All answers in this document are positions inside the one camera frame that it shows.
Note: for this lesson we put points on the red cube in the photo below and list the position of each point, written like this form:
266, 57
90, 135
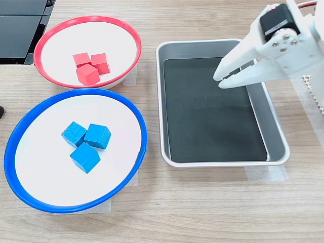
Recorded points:
100, 62
87, 74
81, 59

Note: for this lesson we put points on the blue cube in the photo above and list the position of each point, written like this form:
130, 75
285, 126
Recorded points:
97, 135
84, 157
72, 132

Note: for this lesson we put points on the steel tray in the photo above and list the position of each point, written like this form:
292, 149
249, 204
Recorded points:
276, 131

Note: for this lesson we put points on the black tray mat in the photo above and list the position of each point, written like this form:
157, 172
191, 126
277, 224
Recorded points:
202, 114

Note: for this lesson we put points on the clear tape strip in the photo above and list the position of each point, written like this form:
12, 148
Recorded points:
265, 174
133, 178
101, 206
131, 76

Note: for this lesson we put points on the white plate red rim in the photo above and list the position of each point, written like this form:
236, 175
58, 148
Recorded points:
63, 33

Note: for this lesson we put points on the black flat device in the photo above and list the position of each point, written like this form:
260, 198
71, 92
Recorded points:
17, 35

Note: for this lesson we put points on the white plate blue rim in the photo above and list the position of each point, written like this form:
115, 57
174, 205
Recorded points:
50, 177

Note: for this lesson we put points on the small black object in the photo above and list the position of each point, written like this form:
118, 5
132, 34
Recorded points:
1, 112

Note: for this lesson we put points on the pale perforated base plate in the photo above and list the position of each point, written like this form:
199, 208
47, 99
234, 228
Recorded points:
310, 86

